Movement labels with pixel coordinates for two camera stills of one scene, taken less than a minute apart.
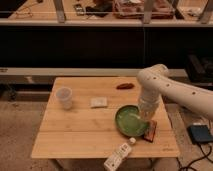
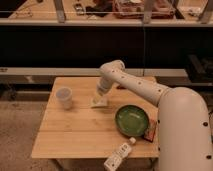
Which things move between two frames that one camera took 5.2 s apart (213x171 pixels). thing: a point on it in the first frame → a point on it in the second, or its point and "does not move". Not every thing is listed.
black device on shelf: [80, 10] does not move
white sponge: [99, 102] does not move
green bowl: [130, 122] does not move
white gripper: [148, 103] → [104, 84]
